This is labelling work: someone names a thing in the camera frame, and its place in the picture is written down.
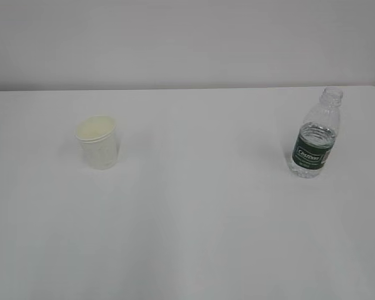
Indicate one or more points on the clear green-label water bottle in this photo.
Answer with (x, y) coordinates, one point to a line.
(317, 135)

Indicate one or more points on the white paper cup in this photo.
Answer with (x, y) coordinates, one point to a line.
(97, 137)

